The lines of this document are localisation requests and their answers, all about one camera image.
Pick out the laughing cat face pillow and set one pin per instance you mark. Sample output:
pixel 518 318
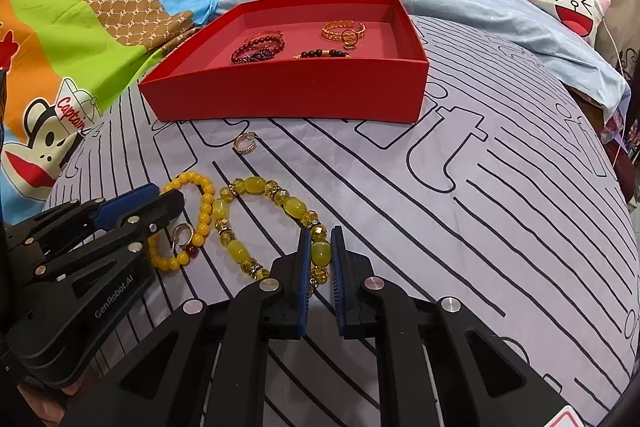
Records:
pixel 570 2

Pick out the red cardboard box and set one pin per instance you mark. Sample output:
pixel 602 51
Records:
pixel 300 92

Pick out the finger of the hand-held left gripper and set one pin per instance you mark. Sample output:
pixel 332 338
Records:
pixel 125 205
pixel 160 212

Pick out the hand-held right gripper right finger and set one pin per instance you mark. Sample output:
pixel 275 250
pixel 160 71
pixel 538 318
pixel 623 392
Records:
pixel 340 282

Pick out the gold hoop earring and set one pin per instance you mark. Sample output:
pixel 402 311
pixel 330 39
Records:
pixel 179 233

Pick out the small studded hoop earring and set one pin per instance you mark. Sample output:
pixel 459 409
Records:
pixel 239 147

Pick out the colourful cartoon monkey blanket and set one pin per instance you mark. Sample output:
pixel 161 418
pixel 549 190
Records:
pixel 75 32

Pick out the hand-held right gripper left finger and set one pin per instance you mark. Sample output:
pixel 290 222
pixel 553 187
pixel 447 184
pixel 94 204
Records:
pixel 302 287

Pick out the thin rose gold bangle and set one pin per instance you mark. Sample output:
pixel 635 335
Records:
pixel 267 32

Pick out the dark ornate metal frame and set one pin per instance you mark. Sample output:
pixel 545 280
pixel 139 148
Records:
pixel 632 72

